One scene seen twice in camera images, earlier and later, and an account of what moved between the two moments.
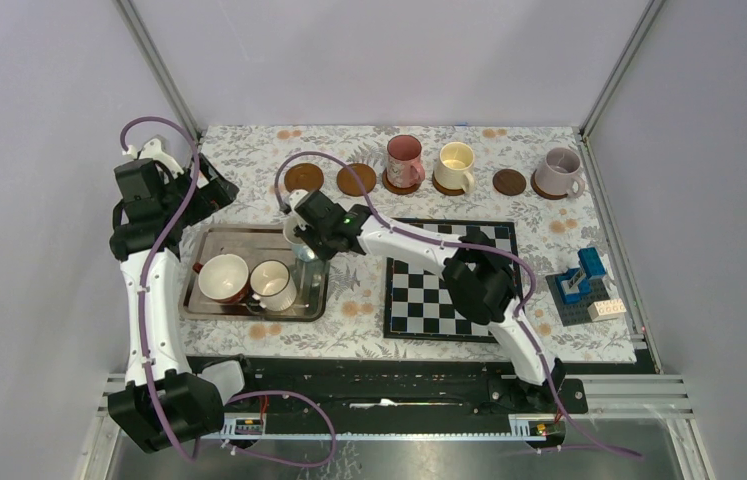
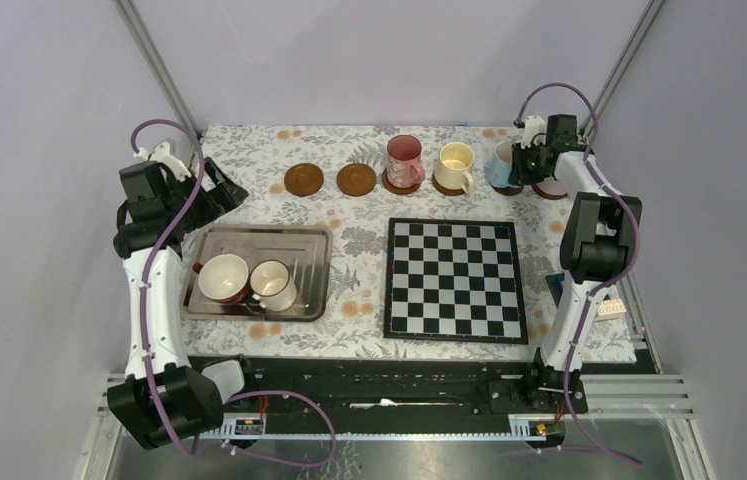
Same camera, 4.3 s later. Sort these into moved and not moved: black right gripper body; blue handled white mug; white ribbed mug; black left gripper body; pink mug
Moved: blue handled white mug; black right gripper body
Not moved: pink mug; white ribbed mug; black left gripper body
